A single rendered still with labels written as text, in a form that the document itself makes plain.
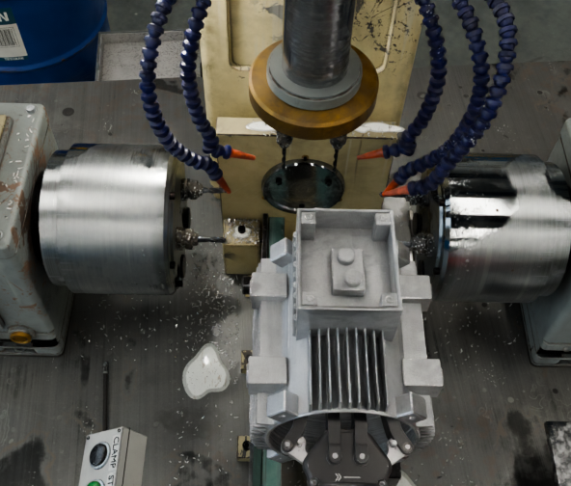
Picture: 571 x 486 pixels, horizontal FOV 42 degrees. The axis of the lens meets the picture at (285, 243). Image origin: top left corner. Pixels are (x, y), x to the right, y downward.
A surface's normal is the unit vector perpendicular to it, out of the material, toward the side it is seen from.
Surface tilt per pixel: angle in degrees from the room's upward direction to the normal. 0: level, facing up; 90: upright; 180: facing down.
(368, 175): 90
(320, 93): 0
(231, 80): 90
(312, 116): 0
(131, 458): 55
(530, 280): 73
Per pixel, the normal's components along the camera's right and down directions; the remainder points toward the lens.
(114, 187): 0.02, -0.35
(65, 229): 0.01, 0.17
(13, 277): -0.01, 0.83
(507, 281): 0.00, 0.69
